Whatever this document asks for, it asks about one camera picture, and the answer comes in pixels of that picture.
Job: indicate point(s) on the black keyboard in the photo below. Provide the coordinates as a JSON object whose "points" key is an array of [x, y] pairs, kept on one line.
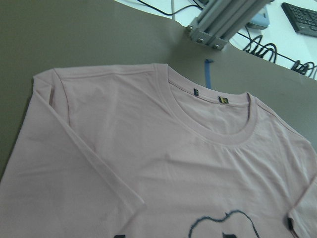
{"points": [[303, 21]]}

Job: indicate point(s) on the aluminium frame post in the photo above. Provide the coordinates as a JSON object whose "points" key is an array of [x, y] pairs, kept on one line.
{"points": [[222, 19]]}

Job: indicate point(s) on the pink Snoopy t-shirt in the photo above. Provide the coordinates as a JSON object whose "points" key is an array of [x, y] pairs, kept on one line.
{"points": [[141, 151]]}

